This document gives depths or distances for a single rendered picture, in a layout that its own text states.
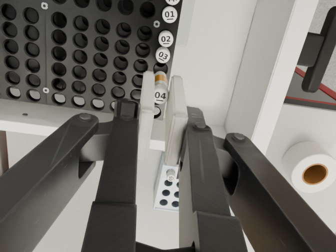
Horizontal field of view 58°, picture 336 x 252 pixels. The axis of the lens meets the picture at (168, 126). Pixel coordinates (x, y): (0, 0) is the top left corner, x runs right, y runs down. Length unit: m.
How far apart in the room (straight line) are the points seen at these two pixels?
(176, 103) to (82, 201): 0.41
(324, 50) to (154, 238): 0.43
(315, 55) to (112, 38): 0.17
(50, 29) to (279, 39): 0.19
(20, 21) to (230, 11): 0.20
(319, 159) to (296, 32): 0.27
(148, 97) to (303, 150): 0.36
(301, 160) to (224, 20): 0.24
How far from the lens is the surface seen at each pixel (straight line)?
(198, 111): 0.18
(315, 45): 0.29
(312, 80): 0.30
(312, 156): 0.49
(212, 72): 0.35
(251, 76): 0.31
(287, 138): 0.50
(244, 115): 0.31
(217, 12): 0.34
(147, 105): 0.15
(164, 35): 0.26
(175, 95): 0.17
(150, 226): 0.57
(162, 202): 0.50
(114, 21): 0.27
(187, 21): 0.32
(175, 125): 0.15
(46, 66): 0.30
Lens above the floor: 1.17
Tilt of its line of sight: 64 degrees down
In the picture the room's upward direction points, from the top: 177 degrees clockwise
